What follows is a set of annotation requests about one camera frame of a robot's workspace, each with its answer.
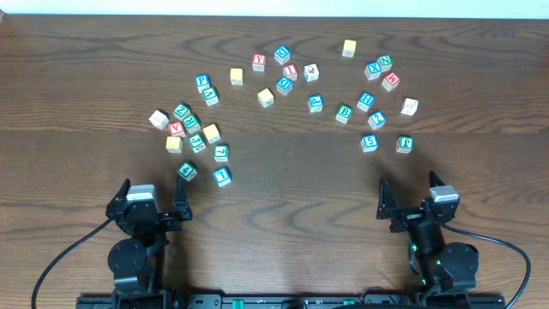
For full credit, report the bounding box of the yellow block left middle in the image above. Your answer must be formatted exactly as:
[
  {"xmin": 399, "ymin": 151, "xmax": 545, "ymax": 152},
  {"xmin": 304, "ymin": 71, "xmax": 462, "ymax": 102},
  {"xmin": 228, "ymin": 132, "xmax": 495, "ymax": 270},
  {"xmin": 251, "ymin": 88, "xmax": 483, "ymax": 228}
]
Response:
[{"xmin": 202, "ymin": 124, "xmax": 221, "ymax": 143}]

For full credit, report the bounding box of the blue 2 block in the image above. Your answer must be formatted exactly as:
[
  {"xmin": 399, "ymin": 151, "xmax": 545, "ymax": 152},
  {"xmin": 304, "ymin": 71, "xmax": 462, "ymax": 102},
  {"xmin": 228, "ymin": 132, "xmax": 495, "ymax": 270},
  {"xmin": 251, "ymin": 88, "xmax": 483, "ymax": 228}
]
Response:
[{"xmin": 368, "ymin": 111, "xmax": 387, "ymax": 130}]

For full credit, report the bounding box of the yellow block lower left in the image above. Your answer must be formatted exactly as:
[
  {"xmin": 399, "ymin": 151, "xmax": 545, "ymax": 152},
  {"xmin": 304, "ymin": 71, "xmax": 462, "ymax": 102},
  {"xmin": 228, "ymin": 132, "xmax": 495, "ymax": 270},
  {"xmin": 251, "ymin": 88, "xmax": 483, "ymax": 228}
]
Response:
[{"xmin": 166, "ymin": 136, "xmax": 183, "ymax": 154}]

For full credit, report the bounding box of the red M block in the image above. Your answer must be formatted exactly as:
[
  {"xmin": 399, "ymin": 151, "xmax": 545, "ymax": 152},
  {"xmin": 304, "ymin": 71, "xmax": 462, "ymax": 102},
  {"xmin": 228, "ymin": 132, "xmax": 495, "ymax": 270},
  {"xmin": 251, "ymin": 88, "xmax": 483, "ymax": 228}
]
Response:
[{"xmin": 382, "ymin": 72, "xmax": 401, "ymax": 92}]

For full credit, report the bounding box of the blue P block centre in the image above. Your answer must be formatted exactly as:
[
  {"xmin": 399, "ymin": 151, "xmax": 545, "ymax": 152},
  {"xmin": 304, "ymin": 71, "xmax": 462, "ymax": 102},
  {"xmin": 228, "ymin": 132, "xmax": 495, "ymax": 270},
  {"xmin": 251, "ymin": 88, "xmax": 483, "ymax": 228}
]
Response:
[{"xmin": 308, "ymin": 94, "xmax": 324, "ymax": 113}]

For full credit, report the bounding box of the green 4 block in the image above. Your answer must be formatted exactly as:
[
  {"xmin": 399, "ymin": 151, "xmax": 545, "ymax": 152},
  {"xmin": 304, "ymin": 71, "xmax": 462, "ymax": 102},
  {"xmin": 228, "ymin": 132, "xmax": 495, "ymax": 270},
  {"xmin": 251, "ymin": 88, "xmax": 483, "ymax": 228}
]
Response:
[{"xmin": 177, "ymin": 161, "xmax": 197, "ymax": 182}]

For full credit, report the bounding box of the white block left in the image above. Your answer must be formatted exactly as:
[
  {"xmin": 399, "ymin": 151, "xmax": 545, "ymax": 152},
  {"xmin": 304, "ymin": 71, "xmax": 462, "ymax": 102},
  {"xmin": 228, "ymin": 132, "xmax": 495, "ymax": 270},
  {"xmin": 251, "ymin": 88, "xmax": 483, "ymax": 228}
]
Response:
[{"xmin": 148, "ymin": 110, "xmax": 169, "ymax": 130}]

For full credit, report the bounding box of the blue P block left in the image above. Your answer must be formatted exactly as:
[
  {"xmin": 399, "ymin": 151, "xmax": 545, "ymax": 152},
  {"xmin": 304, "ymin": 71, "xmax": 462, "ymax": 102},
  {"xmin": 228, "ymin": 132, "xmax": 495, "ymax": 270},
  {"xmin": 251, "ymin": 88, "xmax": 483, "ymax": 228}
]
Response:
[{"xmin": 195, "ymin": 74, "xmax": 211, "ymax": 93}]

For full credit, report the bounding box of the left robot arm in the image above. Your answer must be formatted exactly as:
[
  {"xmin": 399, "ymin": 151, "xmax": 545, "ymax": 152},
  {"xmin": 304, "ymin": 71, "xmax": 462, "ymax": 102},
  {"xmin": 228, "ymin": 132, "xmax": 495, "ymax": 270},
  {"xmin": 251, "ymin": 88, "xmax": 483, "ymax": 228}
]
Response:
[{"xmin": 106, "ymin": 177, "xmax": 192, "ymax": 309}]

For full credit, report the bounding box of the blue D block middle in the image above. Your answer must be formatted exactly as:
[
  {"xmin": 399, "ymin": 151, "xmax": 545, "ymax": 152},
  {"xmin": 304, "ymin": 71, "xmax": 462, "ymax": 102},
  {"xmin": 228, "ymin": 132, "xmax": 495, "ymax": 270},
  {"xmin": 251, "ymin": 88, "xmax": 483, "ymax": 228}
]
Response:
[{"xmin": 276, "ymin": 76, "xmax": 293, "ymax": 96}]

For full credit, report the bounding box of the yellow block top centre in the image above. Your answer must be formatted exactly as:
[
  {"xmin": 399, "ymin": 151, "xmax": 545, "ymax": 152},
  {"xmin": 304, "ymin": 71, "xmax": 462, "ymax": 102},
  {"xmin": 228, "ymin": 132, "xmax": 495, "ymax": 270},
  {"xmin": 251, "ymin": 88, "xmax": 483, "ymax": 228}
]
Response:
[{"xmin": 230, "ymin": 68, "xmax": 244, "ymax": 86}]

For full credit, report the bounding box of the green 7 block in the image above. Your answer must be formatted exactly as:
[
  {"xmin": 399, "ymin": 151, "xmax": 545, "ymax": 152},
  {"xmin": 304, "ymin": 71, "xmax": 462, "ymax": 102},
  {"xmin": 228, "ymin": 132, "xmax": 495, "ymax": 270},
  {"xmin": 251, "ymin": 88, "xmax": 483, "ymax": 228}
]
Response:
[{"xmin": 214, "ymin": 144, "xmax": 229, "ymax": 162}]

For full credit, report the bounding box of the blue p block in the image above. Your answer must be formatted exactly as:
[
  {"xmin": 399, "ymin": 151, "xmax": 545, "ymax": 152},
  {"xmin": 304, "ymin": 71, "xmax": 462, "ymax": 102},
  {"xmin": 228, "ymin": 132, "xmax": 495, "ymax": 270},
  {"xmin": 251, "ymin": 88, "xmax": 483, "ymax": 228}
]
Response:
[
  {"xmin": 195, "ymin": 74, "xmax": 211, "ymax": 93},
  {"xmin": 308, "ymin": 94, "xmax": 324, "ymax": 113}
]

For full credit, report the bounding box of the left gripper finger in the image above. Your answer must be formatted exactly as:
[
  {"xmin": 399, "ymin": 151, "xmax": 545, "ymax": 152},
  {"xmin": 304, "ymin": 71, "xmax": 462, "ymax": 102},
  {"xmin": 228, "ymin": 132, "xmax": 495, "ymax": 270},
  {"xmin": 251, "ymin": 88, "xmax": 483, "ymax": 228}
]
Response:
[
  {"xmin": 173, "ymin": 176, "xmax": 192, "ymax": 221},
  {"xmin": 115, "ymin": 179, "xmax": 130, "ymax": 200}
]

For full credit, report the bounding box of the green Z block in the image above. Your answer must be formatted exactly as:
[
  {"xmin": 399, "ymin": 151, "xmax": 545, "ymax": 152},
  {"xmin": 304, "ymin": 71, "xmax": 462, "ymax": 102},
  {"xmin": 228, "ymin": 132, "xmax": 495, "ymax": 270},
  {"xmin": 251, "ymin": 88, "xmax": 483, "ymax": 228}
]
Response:
[{"xmin": 172, "ymin": 103, "xmax": 191, "ymax": 121}]

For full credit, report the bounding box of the blue H block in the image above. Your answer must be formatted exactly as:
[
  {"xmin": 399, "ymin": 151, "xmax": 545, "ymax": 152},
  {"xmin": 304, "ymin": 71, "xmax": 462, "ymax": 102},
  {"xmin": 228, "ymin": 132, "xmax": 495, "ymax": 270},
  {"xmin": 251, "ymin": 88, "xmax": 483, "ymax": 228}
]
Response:
[{"xmin": 357, "ymin": 92, "xmax": 376, "ymax": 112}]

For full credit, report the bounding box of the green j block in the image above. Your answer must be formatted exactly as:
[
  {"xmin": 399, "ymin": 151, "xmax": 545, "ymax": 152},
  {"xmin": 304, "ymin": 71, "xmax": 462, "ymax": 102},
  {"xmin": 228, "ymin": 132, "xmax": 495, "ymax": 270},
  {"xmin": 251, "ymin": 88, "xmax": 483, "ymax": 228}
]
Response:
[
  {"xmin": 188, "ymin": 133, "xmax": 206, "ymax": 153},
  {"xmin": 395, "ymin": 136, "xmax": 413, "ymax": 154}
]

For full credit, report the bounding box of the green J block left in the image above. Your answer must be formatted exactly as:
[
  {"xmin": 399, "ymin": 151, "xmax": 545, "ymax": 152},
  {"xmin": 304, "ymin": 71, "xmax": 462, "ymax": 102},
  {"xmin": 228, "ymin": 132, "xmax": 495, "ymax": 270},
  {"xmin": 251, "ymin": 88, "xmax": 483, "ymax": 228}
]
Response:
[{"xmin": 188, "ymin": 133, "xmax": 206, "ymax": 153}]

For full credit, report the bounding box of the blue 5 block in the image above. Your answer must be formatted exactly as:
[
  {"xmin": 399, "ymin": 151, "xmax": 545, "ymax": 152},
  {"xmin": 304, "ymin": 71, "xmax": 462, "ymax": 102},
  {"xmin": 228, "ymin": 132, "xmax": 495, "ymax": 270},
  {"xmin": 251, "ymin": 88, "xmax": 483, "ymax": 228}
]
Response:
[{"xmin": 360, "ymin": 134, "xmax": 378, "ymax": 153}]

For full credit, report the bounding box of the green V block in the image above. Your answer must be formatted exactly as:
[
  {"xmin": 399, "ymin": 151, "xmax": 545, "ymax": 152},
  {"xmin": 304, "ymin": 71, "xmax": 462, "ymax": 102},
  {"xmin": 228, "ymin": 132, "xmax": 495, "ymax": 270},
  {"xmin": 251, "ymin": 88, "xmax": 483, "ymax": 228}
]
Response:
[{"xmin": 202, "ymin": 87, "xmax": 219, "ymax": 106}]

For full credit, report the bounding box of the blue L block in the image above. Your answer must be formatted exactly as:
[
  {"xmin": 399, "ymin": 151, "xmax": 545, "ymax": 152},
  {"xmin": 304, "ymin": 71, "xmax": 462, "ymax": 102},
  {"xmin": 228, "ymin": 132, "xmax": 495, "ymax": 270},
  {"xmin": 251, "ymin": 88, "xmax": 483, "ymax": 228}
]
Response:
[{"xmin": 213, "ymin": 167, "xmax": 232, "ymax": 187}]

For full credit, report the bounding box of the green N block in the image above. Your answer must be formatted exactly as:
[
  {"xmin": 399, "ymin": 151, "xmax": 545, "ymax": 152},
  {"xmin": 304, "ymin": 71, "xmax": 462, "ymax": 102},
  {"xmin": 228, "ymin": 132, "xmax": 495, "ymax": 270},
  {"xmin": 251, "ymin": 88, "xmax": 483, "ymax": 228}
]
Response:
[{"xmin": 377, "ymin": 55, "xmax": 393, "ymax": 72}]

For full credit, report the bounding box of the green B block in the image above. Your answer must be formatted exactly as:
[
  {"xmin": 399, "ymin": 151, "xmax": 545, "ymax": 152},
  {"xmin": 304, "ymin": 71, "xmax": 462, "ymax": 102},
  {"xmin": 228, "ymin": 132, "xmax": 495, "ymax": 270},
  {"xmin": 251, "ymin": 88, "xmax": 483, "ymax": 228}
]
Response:
[{"xmin": 335, "ymin": 104, "xmax": 353, "ymax": 124}]

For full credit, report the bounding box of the yellow block top right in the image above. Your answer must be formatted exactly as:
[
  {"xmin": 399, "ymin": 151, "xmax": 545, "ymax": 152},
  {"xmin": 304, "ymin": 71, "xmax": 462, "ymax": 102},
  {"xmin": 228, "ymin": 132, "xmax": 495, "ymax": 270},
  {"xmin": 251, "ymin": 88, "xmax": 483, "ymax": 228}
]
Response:
[{"xmin": 341, "ymin": 39, "xmax": 357, "ymax": 58}]

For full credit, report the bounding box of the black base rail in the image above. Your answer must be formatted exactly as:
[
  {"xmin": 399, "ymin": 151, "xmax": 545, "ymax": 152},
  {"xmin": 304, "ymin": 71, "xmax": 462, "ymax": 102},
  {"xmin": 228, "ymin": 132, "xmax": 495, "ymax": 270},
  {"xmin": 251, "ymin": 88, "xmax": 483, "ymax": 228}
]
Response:
[{"xmin": 75, "ymin": 294, "xmax": 505, "ymax": 309}]

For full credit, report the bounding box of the green R block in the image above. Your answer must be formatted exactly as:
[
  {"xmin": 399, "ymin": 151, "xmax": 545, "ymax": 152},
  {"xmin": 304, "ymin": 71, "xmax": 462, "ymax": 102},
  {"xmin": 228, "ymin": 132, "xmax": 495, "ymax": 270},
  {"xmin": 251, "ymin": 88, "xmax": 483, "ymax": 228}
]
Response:
[{"xmin": 182, "ymin": 114, "xmax": 201, "ymax": 134}]

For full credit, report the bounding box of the blue X block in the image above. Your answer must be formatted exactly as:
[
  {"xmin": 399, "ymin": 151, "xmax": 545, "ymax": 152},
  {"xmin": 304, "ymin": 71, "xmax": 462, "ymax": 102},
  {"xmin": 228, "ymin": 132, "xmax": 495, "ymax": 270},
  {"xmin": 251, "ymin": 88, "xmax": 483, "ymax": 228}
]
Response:
[{"xmin": 365, "ymin": 62, "xmax": 383, "ymax": 81}]

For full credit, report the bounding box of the red A block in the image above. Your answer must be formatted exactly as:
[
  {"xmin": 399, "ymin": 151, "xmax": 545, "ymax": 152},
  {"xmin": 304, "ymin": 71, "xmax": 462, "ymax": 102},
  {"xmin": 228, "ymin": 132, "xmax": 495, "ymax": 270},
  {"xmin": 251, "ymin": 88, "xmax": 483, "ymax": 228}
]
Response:
[{"xmin": 168, "ymin": 121, "xmax": 186, "ymax": 137}]

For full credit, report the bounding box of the green J block right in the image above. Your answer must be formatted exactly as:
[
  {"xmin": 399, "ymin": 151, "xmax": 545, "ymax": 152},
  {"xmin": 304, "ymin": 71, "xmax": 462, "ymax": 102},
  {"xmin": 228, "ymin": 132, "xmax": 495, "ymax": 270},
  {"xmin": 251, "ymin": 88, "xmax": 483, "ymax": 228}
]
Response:
[{"xmin": 395, "ymin": 136, "xmax": 413, "ymax": 154}]

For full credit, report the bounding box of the white block right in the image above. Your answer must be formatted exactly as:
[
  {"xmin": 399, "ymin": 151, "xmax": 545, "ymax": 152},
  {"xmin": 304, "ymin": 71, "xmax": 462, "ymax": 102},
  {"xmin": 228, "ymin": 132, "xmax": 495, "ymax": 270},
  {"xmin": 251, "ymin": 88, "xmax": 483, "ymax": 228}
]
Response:
[{"xmin": 401, "ymin": 98, "xmax": 419, "ymax": 116}]

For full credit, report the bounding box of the white picture block centre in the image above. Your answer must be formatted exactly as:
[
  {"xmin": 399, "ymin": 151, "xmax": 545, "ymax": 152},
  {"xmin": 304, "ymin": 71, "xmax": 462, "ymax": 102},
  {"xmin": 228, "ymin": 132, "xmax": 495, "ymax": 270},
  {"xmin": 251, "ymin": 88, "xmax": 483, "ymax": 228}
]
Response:
[{"xmin": 304, "ymin": 64, "xmax": 320, "ymax": 82}]

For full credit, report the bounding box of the yellow block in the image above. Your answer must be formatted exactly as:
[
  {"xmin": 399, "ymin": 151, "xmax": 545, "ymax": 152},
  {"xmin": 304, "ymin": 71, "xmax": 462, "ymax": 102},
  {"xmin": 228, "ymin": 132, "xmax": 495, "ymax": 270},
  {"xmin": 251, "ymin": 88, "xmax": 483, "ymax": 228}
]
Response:
[
  {"xmin": 341, "ymin": 39, "xmax": 357, "ymax": 58},
  {"xmin": 257, "ymin": 88, "xmax": 275, "ymax": 108},
  {"xmin": 166, "ymin": 136, "xmax": 183, "ymax": 154},
  {"xmin": 230, "ymin": 68, "xmax": 244, "ymax": 86},
  {"xmin": 202, "ymin": 124, "xmax": 221, "ymax": 143}
]

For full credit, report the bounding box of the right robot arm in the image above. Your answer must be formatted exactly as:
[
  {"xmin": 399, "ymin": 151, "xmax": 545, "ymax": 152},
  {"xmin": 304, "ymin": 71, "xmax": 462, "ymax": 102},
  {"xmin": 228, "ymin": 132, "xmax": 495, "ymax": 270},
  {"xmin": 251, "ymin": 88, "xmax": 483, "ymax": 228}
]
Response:
[{"xmin": 377, "ymin": 171, "xmax": 479, "ymax": 305}]

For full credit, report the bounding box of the red Y block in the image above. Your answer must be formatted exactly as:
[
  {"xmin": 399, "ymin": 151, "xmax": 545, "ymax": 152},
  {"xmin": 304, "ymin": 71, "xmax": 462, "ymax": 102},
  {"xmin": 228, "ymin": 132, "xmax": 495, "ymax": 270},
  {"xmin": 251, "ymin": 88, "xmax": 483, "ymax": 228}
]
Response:
[{"xmin": 252, "ymin": 54, "xmax": 267, "ymax": 72}]

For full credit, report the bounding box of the red I block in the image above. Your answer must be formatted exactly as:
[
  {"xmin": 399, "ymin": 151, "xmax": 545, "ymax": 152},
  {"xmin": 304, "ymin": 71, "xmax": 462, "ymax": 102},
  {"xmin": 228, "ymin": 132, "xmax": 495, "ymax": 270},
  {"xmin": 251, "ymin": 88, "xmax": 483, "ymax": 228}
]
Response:
[{"xmin": 282, "ymin": 64, "xmax": 299, "ymax": 81}]

